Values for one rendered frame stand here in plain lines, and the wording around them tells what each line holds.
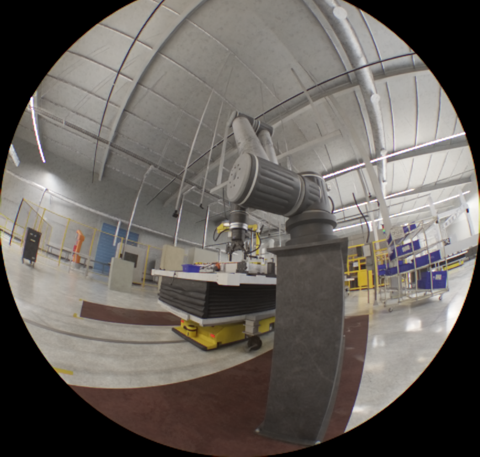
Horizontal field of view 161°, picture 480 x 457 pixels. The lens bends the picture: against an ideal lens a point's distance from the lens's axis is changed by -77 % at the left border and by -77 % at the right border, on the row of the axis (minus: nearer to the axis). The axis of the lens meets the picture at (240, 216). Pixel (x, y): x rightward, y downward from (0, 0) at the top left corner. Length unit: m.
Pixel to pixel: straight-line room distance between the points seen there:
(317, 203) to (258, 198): 0.26
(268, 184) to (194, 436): 1.11
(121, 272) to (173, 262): 2.02
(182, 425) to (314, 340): 0.74
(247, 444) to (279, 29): 10.44
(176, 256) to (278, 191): 6.18
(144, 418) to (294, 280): 0.98
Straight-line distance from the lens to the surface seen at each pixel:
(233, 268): 1.87
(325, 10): 7.49
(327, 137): 3.57
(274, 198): 0.61
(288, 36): 9.81
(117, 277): 5.76
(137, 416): 1.06
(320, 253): 0.63
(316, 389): 0.75
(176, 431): 0.99
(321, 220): 0.69
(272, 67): 10.03
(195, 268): 1.73
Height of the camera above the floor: 0.76
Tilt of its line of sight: 23 degrees up
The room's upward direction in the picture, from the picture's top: 3 degrees clockwise
